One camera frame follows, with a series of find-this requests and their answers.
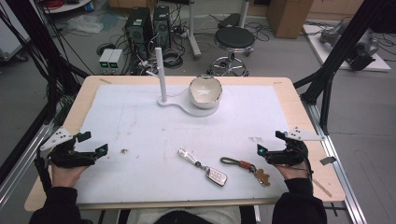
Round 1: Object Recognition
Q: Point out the aluminium rail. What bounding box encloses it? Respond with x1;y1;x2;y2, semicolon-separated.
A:
301;101;368;224
0;122;59;208

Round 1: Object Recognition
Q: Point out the white key stand with pole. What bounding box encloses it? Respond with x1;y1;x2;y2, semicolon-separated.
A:
154;47;220;119

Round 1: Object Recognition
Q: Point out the white stand leg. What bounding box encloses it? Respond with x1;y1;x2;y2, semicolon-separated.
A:
186;0;203;61

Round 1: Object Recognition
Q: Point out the white power supply box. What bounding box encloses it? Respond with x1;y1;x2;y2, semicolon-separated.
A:
107;49;124;75
98;49;115;75

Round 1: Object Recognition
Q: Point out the coil of black cables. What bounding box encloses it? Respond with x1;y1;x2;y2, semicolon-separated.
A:
162;49;185;69

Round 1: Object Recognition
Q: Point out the black round stool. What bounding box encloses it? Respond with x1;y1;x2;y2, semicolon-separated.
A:
207;26;256;77

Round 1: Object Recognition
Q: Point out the black gripper strap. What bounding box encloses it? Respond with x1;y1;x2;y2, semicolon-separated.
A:
34;148;52;196

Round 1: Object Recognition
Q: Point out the brown cardboard box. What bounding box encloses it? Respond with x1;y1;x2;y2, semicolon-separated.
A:
266;0;315;40

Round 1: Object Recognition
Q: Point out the black metal frame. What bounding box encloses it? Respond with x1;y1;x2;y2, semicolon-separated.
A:
0;0;92;185
292;0;396;135

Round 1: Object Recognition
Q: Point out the person's right hand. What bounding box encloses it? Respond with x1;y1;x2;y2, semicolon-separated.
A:
275;163;310;181

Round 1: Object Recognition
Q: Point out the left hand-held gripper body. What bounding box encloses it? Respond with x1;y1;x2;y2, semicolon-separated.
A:
39;125;98;169

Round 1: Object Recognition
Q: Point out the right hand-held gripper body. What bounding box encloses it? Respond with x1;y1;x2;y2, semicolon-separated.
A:
265;126;327;167

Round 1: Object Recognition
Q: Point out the clear plastic bag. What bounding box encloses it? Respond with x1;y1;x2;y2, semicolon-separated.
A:
66;14;105;35

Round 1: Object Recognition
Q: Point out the grey robot device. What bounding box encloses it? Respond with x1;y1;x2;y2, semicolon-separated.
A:
319;21;380;72

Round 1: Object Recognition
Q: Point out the white ceramic bowl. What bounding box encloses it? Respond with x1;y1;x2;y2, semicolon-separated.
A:
189;75;223;110

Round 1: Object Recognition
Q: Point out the person's left hand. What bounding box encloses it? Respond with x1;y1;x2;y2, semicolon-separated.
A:
50;163;90;189

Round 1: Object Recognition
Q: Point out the black tape piece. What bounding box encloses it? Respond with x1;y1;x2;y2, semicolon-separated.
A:
319;156;338;166

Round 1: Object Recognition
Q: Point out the grey cabinet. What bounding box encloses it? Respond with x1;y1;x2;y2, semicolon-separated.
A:
0;6;31;62

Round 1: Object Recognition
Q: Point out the white floor board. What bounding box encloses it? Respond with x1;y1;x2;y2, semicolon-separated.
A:
302;23;391;73

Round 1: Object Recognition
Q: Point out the white round table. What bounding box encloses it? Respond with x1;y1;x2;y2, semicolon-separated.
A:
40;0;92;14

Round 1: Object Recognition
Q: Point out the thin wooden stick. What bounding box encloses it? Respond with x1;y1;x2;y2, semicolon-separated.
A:
312;178;333;199

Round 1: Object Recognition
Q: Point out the wooden table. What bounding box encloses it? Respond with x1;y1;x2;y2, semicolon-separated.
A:
23;75;347;213

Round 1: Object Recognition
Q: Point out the white table mat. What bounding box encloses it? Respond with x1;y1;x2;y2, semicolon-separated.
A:
74;83;312;205

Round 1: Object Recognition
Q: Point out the slim black computer tower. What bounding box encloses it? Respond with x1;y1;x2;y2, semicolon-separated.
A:
152;5;172;50

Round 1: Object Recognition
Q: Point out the car key with silver keychain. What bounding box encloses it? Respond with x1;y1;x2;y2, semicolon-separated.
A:
177;148;229;188

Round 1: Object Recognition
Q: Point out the person's torso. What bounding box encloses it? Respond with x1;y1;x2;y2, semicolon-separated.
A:
127;205;242;224

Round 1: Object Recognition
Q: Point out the large black computer tower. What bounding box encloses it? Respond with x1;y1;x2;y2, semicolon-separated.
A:
124;7;154;62

